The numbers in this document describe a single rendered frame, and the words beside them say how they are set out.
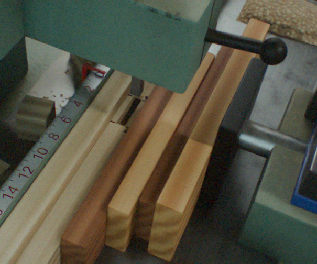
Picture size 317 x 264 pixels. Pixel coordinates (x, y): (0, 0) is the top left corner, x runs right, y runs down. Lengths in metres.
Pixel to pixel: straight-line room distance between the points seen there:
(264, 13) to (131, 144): 0.28
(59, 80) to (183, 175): 0.34
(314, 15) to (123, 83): 0.28
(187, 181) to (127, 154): 0.06
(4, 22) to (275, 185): 0.23
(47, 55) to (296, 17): 0.31
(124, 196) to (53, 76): 0.33
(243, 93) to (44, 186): 0.17
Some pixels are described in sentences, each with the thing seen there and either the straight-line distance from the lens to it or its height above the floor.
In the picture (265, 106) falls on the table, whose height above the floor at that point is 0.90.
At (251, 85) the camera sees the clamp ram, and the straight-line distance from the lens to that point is 0.45.
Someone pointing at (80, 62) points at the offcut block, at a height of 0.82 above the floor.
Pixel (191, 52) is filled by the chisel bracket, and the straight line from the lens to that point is 0.39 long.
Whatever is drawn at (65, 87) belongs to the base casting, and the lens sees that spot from 0.70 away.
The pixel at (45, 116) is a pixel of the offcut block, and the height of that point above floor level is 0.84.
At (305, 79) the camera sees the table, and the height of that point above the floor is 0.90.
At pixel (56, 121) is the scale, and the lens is 0.45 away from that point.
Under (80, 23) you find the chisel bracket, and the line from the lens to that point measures 0.42.
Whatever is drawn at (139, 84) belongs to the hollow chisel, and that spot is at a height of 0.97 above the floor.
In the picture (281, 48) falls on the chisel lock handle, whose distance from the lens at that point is 0.41.
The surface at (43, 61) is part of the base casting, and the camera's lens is 0.74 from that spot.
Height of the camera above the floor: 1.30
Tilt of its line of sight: 49 degrees down
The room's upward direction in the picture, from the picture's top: 9 degrees clockwise
